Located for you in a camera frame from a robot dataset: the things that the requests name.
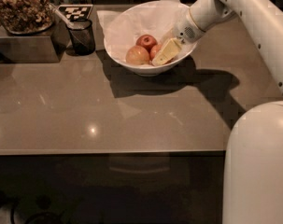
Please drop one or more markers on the black white marker card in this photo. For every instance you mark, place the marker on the black white marker card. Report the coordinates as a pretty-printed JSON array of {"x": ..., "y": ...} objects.
[{"x": 75, "y": 12}]

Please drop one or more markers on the white spoon handle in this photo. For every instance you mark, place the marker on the white spoon handle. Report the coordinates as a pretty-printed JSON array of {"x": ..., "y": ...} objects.
[{"x": 57, "y": 12}]

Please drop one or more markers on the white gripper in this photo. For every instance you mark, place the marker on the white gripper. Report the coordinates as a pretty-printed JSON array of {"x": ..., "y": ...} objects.
[{"x": 184, "y": 32}]

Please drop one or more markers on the yellowish red apple left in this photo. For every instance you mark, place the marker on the yellowish red apple left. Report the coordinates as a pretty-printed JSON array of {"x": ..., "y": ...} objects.
[{"x": 137, "y": 55}]

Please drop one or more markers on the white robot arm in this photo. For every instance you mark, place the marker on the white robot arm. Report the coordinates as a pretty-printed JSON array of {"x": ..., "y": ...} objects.
[{"x": 253, "y": 171}]

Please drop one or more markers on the white ceramic bowl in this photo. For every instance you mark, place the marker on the white ceramic bowl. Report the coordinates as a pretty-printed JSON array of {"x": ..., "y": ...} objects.
[{"x": 148, "y": 70}]

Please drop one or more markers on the black mesh pen cup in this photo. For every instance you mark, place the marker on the black mesh pen cup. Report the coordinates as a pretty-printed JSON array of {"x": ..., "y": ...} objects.
[{"x": 81, "y": 35}]

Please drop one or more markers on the white paper liner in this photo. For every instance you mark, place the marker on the white paper liner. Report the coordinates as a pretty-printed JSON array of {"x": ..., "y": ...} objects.
[{"x": 121, "y": 29}]

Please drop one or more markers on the glass bowl of nuts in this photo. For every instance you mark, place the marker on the glass bowl of nuts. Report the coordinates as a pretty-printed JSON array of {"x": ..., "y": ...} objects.
[{"x": 25, "y": 17}]

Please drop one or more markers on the grey metal box stand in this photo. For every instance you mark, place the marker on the grey metal box stand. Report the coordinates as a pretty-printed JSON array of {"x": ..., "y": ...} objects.
[{"x": 44, "y": 47}]

